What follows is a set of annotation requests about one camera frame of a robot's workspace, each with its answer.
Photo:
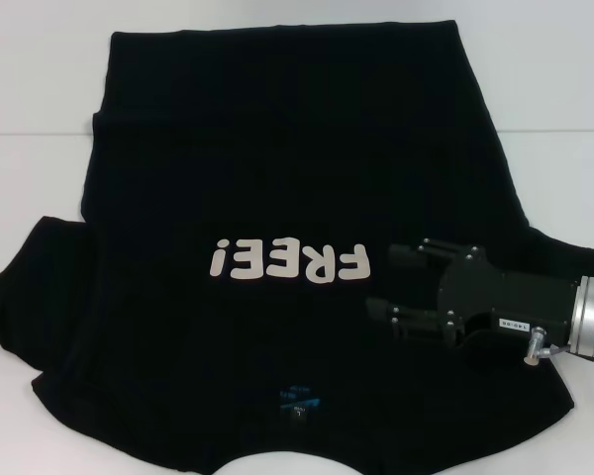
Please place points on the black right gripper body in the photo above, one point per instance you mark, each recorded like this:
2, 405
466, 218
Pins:
515, 299

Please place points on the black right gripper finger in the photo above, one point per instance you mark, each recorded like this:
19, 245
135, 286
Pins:
402, 253
378, 306

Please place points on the black shirt with FREE! print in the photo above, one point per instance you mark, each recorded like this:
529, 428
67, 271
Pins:
277, 173

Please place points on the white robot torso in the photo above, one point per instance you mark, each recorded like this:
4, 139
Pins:
277, 460

